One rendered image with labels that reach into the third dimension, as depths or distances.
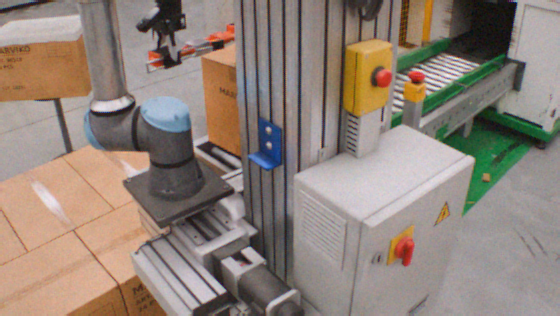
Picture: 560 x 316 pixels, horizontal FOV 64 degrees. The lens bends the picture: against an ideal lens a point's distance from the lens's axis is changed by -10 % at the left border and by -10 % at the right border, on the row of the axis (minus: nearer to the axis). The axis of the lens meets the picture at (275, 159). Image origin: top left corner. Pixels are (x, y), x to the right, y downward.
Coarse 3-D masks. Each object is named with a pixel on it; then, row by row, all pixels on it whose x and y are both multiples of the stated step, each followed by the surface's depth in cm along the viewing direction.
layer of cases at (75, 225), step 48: (0, 192) 208; (48, 192) 208; (96, 192) 209; (0, 240) 180; (48, 240) 180; (96, 240) 181; (144, 240) 181; (0, 288) 158; (48, 288) 159; (96, 288) 160; (144, 288) 171
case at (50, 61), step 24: (24, 24) 279; (48, 24) 275; (72, 24) 272; (0, 48) 259; (24, 48) 259; (48, 48) 260; (72, 48) 261; (0, 72) 266; (24, 72) 267; (48, 72) 268; (72, 72) 269; (0, 96) 275; (24, 96) 276; (48, 96) 276; (72, 96) 277
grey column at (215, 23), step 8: (208, 0) 290; (216, 0) 284; (224, 0) 286; (232, 0) 291; (208, 8) 293; (216, 8) 287; (224, 8) 289; (232, 8) 293; (208, 16) 296; (216, 16) 290; (224, 16) 291; (232, 16) 296; (208, 24) 300; (216, 24) 293; (224, 24) 294; (208, 32) 303; (216, 32) 297
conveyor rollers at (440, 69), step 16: (416, 64) 332; (432, 64) 332; (448, 64) 332; (464, 64) 333; (480, 64) 332; (400, 80) 306; (432, 80) 307; (448, 80) 308; (480, 80) 308; (400, 96) 287; (224, 160) 231; (240, 160) 228
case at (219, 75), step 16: (224, 48) 202; (208, 64) 194; (224, 64) 187; (208, 80) 198; (224, 80) 191; (208, 96) 203; (224, 96) 195; (208, 112) 207; (224, 112) 199; (208, 128) 212; (224, 128) 204; (224, 144) 209
